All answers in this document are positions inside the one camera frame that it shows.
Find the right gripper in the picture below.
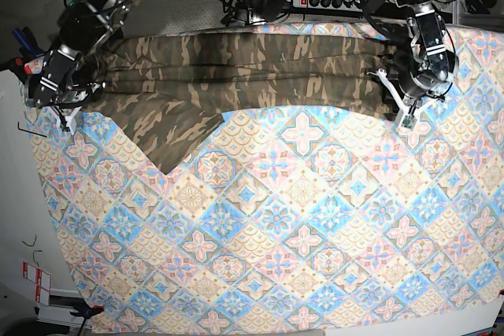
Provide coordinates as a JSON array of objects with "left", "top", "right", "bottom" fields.
[{"left": 23, "top": 74, "right": 106, "bottom": 134}]

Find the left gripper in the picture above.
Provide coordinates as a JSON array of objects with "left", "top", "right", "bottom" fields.
[{"left": 366, "top": 64, "right": 453, "bottom": 128}]

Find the camouflage T-shirt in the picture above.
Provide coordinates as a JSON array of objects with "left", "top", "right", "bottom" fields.
[{"left": 85, "top": 33, "right": 396, "bottom": 173}]

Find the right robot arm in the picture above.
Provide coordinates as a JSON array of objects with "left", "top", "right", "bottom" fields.
[{"left": 11, "top": 0, "right": 137, "bottom": 134}]

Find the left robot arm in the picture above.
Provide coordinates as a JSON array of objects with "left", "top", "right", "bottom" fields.
[{"left": 359, "top": 0, "right": 459, "bottom": 130}]

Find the black hex key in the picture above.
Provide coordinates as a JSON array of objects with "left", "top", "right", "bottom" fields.
[{"left": 17, "top": 121, "right": 47, "bottom": 138}]

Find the red black clamp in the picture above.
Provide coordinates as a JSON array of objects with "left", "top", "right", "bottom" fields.
[{"left": 0, "top": 57, "right": 32, "bottom": 81}]

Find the white power strip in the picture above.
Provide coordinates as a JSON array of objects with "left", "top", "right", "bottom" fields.
[{"left": 291, "top": 0, "right": 361, "bottom": 12}]

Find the patterned tile tablecloth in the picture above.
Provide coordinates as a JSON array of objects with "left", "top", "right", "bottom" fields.
[{"left": 24, "top": 28, "right": 503, "bottom": 334}]

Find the red white label sheet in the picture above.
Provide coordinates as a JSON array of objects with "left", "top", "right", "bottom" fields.
[{"left": 22, "top": 262, "right": 51, "bottom": 306}]

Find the blue orange bottom clamp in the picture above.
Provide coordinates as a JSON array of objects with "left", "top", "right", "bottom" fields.
[{"left": 70, "top": 303, "right": 104, "bottom": 319}]

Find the blue handled clamp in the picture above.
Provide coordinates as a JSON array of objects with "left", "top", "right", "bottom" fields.
[{"left": 13, "top": 27, "right": 44, "bottom": 59}]

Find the black mount post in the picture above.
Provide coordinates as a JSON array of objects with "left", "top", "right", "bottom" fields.
[{"left": 261, "top": 0, "right": 288, "bottom": 23}]

